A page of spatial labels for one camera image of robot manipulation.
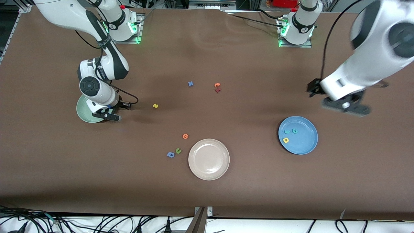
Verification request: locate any green plate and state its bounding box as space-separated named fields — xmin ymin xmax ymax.
xmin=76 ymin=95 xmax=112 ymax=123

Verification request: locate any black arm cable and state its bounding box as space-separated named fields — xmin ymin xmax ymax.
xmin=320 ymin=0 xmax=364 ymax=80
xmin=74 ymin=29 xmax=139 ymax=105

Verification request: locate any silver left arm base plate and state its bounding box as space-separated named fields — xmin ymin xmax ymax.
xmin=278 ymin=18 xmax=313 ymax=49

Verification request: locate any black base power cable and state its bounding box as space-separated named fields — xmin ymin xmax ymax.
xmin=223 ymin=9 xmax=285 ymax=28

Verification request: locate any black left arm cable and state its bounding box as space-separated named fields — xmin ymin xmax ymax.
xmin=320 ymin=0 xmax=364 ymax=80

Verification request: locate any brown table cover mat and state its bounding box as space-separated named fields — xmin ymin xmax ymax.
xmin=0 ymin=5 xmax=414 ymax=221

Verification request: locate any grey metal rack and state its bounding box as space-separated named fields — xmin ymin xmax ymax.
xmin=189 ymin=0 xmax=237 ymax=10

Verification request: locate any beige plate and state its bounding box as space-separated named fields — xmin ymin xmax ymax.
xmin=188 ymin=139 xmax=230 ymax=181

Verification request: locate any dark grey metal post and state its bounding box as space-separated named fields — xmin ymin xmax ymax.
xmin=185 ymin=206 xmax=207 ymax=233

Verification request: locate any red box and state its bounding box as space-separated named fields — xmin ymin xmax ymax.
xmin=271 ymin=0 xmax=299 ymax=8

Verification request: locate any small silver bracket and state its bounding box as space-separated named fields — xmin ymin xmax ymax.
xmin=194 ymin=206 xmax=213 ymax=217

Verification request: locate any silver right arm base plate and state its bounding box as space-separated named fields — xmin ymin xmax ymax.
xmin=107 ymin=14 xmax=143 ymax=44

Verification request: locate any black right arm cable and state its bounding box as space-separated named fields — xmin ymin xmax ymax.
xmin=74 ymin=29 xmax=139 ymax=105

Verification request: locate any blue plate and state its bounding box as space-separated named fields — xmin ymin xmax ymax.
xmin=278 ymin=116 xmax=318 ymax=155

